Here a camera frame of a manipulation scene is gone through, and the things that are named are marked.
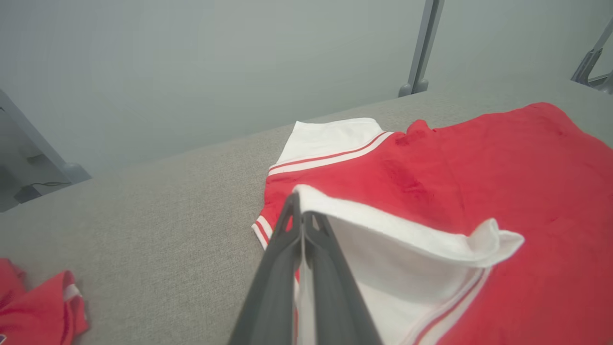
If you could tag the grey partition post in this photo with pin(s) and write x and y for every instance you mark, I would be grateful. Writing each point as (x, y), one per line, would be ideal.
(404, 90)
(72, 172)
(421, 87)
(604, 82)
(591, 57)

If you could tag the grey fabric sofa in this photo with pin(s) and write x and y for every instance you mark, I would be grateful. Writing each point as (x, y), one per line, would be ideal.
(143, 230)

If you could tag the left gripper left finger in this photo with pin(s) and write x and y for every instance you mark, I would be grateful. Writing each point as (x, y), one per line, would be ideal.
(275, 287)

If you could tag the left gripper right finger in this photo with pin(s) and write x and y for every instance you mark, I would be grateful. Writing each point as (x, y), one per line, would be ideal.
(335, 297)

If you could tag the red jersey with number 23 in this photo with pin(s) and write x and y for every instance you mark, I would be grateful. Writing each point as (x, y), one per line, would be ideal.
(479, 182)

